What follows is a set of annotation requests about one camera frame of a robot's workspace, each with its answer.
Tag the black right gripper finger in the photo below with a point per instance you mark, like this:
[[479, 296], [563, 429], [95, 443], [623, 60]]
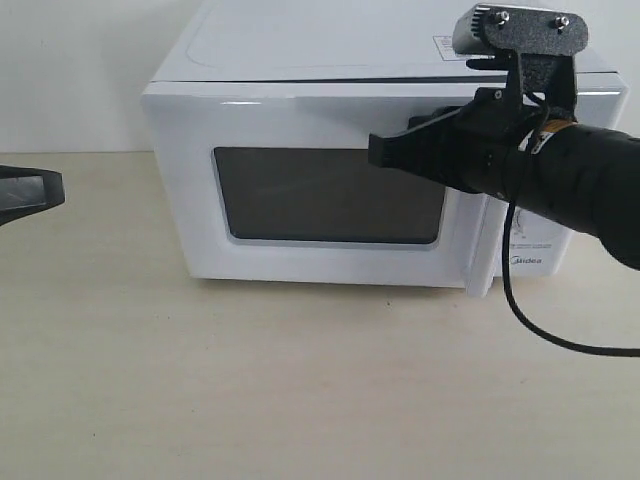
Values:
[[425, 120], [418, 151]]

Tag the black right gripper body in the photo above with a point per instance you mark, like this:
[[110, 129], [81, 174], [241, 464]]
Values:
[[478, 140]]

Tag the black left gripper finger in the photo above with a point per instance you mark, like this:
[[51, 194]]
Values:
[[28, 191]]

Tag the white microwave door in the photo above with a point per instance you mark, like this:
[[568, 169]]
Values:
[[271, 182]]

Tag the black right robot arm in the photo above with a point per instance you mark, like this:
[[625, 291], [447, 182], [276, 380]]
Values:
[[583, 177]]

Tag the white microwave oven body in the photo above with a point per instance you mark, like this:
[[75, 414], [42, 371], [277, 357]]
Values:
[[382, 42]]

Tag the white and blue label sticker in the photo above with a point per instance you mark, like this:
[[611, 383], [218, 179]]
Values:
[[444, 45]]

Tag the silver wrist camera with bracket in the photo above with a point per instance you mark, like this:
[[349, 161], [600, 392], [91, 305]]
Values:
[[536, 47]]

